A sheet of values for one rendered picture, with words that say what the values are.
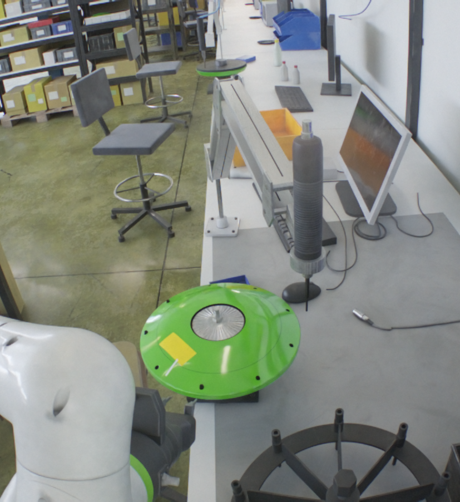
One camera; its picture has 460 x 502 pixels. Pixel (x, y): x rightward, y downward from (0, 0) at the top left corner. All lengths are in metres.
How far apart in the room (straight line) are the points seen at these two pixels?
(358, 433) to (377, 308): 0.44
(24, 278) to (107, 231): 0.70
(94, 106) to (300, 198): 2.67
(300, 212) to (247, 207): 1.02
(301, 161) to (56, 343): 0.36
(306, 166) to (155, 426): 0.35
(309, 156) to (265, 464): 0.52
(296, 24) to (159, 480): 3.81
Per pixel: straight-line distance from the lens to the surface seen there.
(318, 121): 2.39
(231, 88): 1.00
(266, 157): 0.77
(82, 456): 0.39
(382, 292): 1.28
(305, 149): 0.58
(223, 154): 1.23
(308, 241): 0.64
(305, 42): 4.11
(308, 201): 0.61
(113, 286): 2.92
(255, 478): 0.84
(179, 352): 0.89
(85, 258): 3.24
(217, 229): 1.51
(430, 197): 1.75
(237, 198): 1.69
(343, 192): 1.70
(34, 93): 6.48
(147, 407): 0.56
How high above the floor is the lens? 1.72
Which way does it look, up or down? 33 degrees down
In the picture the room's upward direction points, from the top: 7 degrees counter-clockwise
